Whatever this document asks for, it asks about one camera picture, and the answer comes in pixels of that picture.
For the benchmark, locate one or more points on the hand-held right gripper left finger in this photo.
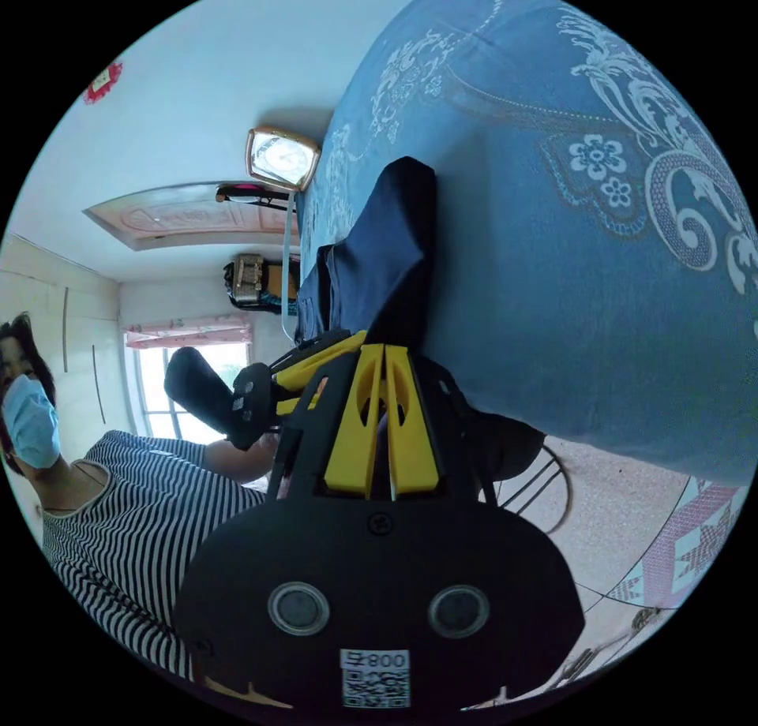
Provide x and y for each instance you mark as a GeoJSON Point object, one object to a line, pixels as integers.
{"type": "Point", "coordinates": [343, 448]}

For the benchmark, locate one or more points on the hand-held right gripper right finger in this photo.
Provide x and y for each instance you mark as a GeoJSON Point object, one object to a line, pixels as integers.
{"type": "Point", "coordinates": [417, 459]}

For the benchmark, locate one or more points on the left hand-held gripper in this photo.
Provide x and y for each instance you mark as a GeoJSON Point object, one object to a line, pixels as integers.
{"type": "Point", "coordinates": [251, 424]}

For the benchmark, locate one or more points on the black jeans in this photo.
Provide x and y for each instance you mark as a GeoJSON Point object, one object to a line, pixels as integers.
{"type": "Point", "coordinates": [385, 252]}

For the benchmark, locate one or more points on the person's left forearm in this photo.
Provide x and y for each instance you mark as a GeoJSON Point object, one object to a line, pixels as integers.
{"type": "Point", "coordinates": [228, 459]}

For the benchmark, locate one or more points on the person's left hand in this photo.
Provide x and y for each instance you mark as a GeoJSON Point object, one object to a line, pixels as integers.
{"type": "Point", "coordinates": [266, 456]}

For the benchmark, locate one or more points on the black fan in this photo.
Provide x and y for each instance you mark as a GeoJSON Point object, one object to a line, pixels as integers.
{"type": "Point", "coordinates": [503, 448]}

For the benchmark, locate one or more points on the hanging bag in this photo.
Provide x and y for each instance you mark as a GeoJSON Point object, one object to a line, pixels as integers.
{"type": "Point", "coordinates": [251, 282]}

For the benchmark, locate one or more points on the pink curtain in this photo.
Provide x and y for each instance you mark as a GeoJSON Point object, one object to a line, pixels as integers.
{"type": "Point", "coordinates": [189, 330]}

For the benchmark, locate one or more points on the window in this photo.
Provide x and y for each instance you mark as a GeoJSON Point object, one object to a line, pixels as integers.
{"type": "Point", "coordinates": [154, 383]}

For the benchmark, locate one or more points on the bed with blue patterned sheet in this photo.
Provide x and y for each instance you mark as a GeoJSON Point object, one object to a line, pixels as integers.
{"type": "Point", "coordinates": [533, 323]}

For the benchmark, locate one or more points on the pale cupboard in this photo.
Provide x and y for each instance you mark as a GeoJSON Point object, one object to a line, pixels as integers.
{"type": "Point", "coordinates": [77, 335]}

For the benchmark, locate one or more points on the person's body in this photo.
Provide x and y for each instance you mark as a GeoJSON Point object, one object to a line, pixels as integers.
{"type": "Point", "coordinates": [118, 531]}

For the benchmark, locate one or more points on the square gold-framed clock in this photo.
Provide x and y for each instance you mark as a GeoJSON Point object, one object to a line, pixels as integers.
{"type": "Point", "coordinates": [283, 158]}

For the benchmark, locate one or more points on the pink patterned floor mat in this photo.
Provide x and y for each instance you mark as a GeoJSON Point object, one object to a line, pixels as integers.
{"type": "Point", "coordinates": [681, 536]}

